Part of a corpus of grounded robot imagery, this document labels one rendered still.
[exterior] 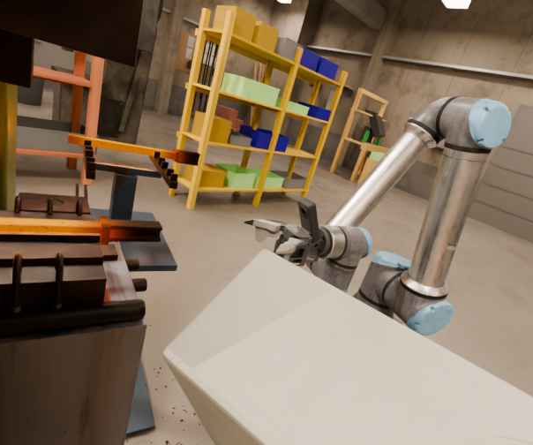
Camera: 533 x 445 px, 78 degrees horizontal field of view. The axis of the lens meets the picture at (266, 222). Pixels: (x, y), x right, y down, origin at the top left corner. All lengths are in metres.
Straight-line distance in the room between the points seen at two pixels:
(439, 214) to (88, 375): 0.94
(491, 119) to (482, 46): 9.41
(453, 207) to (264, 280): 0.93
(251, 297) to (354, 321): 0.05
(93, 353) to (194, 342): 0.42
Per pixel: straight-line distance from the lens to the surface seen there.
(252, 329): 0.17
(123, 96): 5.34
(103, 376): 0.62
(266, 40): 3.83
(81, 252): 0.58
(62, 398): 0.63
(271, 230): 0.83
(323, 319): 0.17
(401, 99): 10.72
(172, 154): 1.24
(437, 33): 10.91
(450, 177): 1.06
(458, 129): 1.05
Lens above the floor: 1.28
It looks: 20 degrees down
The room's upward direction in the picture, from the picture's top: 17 degrees clockwise
